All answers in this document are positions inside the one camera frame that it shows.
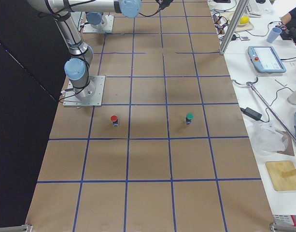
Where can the green push button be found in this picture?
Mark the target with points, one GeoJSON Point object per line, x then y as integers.
{"type": "Point", "coordinates": [188, 119]}

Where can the aluminium frame post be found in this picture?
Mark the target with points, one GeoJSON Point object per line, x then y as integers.
{"type": "Point", "coordinates": [241, 6]}

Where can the black power adapter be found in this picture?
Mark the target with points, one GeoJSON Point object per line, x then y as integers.
{"type": "Point", "coordinates": [252, 113]}

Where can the wooden cutting board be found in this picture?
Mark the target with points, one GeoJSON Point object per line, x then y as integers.
{"type": "Point", "coordinates": [282, 175]}

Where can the yellow ball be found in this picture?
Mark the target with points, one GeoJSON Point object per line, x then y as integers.
{"type": "Point", "coordinates": [244, 21]}

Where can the person in dark clothes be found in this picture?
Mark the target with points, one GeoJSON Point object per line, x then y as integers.
{"type": "Point", "coordinates": [289, 21]}

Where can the clear plastic bag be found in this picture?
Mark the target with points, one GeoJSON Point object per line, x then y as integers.
{"type": "Point", "coordinates": [265, 138]}

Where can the light blue plastic cup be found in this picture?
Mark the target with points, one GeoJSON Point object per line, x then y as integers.
{"type": "Point", "coordinates": [273, 35]}

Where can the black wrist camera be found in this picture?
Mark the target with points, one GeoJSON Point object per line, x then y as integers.
{"type": "Point", "coordinates": [163, 4]}

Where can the metal walking cane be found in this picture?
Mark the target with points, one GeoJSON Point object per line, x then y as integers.
{"type": "Point", "coordinates": [253, 88]}

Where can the red push button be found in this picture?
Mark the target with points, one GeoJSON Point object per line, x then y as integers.
{"type": "Point", "coordinates": [114, 120]}

